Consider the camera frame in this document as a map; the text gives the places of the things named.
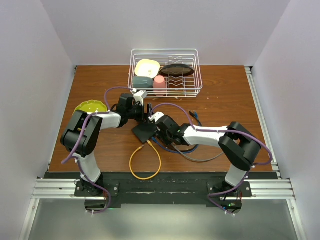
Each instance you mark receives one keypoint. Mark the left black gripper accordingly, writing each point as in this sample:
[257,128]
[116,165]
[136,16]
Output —
[144,117]

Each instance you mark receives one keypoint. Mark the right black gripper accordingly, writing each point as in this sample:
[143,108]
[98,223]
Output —
[166,141]

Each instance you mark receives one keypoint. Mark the black network switch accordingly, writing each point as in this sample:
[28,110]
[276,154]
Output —
[145,131]

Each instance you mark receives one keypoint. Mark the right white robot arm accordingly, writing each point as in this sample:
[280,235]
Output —
[234,140]

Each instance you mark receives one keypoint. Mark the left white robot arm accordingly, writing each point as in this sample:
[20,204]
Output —
[82,132]

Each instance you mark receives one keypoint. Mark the pink cup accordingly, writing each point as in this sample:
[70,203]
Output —
[159,85]

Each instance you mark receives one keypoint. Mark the teal square cup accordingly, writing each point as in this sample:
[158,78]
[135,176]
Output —
[142,82]

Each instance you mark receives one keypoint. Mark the yellow square bowl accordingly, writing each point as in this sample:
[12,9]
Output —
[147,68]

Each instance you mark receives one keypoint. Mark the dark brown plate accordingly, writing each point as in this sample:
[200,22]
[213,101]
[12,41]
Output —
[176,70]

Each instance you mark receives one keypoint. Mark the green polka dot plate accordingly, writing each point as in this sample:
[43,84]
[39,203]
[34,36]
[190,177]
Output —
[88,107]

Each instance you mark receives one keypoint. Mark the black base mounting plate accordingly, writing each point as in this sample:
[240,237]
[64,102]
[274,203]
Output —
[183,188]

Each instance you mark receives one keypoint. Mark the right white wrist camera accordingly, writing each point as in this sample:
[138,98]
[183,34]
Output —
[156,116]

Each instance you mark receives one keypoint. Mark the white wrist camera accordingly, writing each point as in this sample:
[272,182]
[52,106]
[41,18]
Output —
[156,116]
[140,96]

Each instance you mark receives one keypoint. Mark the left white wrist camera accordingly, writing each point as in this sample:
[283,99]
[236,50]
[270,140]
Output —
[140,96]

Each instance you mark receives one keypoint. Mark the white wire dish rack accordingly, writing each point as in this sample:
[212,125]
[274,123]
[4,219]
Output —
[181,87]

